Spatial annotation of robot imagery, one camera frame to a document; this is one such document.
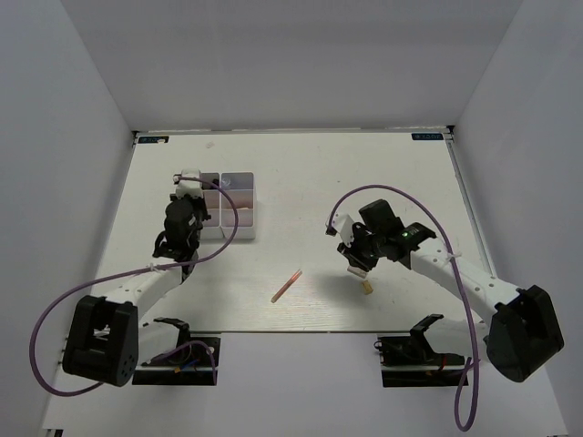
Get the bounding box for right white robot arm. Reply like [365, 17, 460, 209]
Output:
[327, 199, 565, 382]

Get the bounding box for right white compartment organizer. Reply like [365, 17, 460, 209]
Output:
[220, 172, 257, 240]

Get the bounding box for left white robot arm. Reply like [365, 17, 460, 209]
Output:
[62, 195, 210, 387]

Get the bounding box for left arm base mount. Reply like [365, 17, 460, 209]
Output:
[131, 335, 221, 387]

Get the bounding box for right blue table label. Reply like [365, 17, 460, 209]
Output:
[411, 132, 444, 141]

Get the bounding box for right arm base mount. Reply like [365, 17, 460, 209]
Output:
[373, 336, 468, 388]

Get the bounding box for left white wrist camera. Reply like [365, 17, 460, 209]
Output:
[170, 168, 204, 200]

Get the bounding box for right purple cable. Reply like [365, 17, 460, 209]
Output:
[324, 184, 483, 432]

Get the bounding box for orange highlighter pen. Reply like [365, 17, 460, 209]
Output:
[271, 269, 302, 304]

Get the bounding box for left white compartment organizer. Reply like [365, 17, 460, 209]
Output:
[201, 173, 223, 240]

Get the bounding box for blue table label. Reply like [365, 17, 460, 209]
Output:
[138, 136, 169, 144]
[411, 132, 444, 141]

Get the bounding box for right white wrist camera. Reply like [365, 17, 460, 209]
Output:
[325, 213, 354, 248]

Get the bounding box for left blue table label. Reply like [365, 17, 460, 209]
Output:
[138, 136, 169, 144]

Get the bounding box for white compartment organizer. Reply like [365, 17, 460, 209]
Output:
[220, 172, 257, 240]
[201, 173, 223, 240]

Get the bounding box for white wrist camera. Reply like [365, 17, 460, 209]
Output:
[170, 168, 204, 200]
[325, 213, 354, 248]

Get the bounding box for white eraser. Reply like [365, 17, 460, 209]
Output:
[347, 266, 367, 279]

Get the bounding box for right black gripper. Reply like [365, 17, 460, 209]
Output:
[338, 225, 384, 272]

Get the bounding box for small yellow eraser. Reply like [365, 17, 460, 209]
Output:
[362, 280, 373, 295]

